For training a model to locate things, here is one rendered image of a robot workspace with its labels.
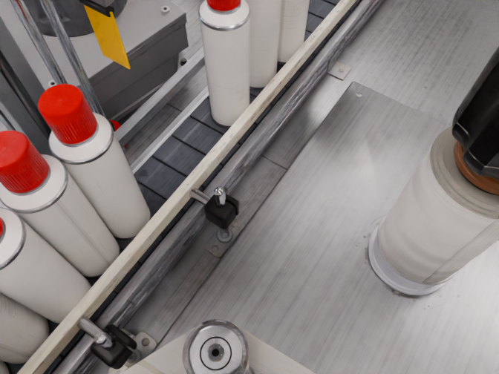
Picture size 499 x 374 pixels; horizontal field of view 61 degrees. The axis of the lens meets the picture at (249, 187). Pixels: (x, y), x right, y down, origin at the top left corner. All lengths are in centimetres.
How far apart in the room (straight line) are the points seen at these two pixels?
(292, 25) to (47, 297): 42
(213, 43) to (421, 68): 39
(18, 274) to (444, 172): 32
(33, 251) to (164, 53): 38
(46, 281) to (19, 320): 5
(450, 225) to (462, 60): 48
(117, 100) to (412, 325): 47
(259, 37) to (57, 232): 32
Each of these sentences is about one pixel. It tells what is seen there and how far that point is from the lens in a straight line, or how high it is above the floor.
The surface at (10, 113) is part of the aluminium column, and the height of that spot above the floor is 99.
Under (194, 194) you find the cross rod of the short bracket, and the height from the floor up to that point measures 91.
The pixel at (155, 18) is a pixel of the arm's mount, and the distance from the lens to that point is 64.
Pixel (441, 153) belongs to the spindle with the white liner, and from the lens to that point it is 34.
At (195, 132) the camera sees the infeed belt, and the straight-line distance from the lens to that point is 56.
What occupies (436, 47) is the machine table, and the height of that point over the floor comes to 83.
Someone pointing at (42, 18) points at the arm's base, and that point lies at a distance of 64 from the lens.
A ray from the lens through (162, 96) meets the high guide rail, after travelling 49.
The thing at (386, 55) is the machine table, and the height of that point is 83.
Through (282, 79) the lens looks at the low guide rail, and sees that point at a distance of 57.
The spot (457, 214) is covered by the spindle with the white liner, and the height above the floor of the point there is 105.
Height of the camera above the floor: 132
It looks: 60 degrees down
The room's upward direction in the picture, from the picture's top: straight up
